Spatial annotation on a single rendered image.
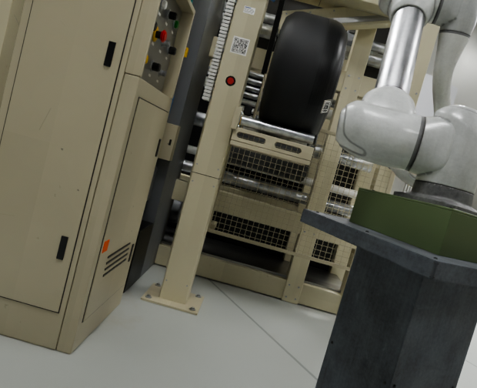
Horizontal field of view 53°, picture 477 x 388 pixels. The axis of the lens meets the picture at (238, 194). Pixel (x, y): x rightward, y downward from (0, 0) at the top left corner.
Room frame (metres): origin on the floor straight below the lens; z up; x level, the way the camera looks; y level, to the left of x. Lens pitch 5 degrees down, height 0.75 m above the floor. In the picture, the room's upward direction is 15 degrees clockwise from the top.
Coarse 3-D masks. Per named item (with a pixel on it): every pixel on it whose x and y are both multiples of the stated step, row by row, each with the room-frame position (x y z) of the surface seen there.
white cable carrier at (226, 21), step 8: (232, 0) 2.22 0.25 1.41; (232, 8) 2.22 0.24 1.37; (224, 16) 2.22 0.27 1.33; (224, 24) 2.22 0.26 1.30; (224, 32) 2.22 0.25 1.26; (224, 40) 2.22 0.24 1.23; (216, 48) 2.22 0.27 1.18; (224, 48) 2.23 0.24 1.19; (216, 56) 2.22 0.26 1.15; (216, 64) 2.22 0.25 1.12; (208, 72) 2.22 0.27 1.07; (216, 72) 2.23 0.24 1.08; (208, 80) 2.22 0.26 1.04; (208, 88) 2.22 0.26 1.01; (208, 96) 2.22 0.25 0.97
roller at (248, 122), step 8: (240, 120) 2.13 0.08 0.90; (248, 120) 2.13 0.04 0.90; (256, 120) 2.13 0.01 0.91; (256, 128) 2.13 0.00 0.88; (264, 128) 2.13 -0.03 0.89; (272, 128) 2.12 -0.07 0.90; (280, 128) 2.13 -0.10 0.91; (288, 128) 2.13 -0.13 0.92; (288, 136) 2.13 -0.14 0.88; (296, 136) 2.12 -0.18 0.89; (304, 136) 2.12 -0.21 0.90; (312, 136) 2.12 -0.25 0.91; (312, 144) 2.13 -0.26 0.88
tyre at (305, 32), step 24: (288, 24) 2.09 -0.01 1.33; (312, 24) 2.08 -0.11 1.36; (336, 24) 2.12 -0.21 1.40; (288, 48) 2.02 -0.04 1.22; (312, 48) 2.02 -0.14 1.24; (336, 48) 2.03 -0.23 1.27; (288, 72) 2.01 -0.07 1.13; (312, 72) 2.00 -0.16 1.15; (336, 72) 2.03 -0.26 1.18; (264, 96) 2.10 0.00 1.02; (288, 96) 2.04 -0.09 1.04; (312, 96) 2.02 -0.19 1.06; (264, 120) 2.17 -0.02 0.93; (288, 120) 2.11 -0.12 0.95; (312, 120) 2.08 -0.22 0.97
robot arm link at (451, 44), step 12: (444, 36) 1.66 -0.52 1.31; (456, 36) 1.64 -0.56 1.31; (468, 36) 1.65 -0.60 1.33; (444, 48) 1.66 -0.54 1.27; (456, 48) 1.65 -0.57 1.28; (444, 60) 1.67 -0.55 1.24; (456, 60) 1.67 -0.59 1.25; (444, 72) 1.67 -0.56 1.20; (432, 84) 1.72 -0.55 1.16; (444, 84) 1.69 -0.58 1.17; (432, 96) 1.75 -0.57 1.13; (444, 96) 1.71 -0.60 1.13
